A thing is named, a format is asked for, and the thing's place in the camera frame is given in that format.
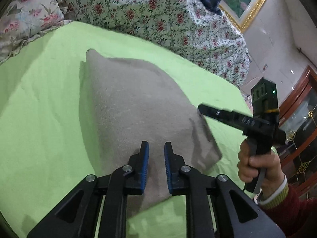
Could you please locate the person's right hand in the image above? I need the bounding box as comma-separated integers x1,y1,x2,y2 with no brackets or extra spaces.
238,139,285,199

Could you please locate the red sleeve right forearm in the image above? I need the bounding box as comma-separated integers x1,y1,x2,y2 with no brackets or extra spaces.
257,179,317,237

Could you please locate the red floral white quilt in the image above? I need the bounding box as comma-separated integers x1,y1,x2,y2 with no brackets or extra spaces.
64,0,251,87

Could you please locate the wooden glass display cabinet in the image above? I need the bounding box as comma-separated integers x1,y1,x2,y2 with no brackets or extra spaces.
278,66,316,200

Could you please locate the pink floral ruffled pillow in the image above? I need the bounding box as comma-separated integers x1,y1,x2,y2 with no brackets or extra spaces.
1,0,71,63

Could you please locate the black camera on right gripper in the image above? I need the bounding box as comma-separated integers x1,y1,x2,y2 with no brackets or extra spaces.
251,77,278,116

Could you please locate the beige knitted sweater dress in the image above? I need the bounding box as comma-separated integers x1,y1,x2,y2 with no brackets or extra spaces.
81,49,222,217

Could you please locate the lime green bed sheet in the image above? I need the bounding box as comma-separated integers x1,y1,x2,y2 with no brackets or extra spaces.
1,22,251,237

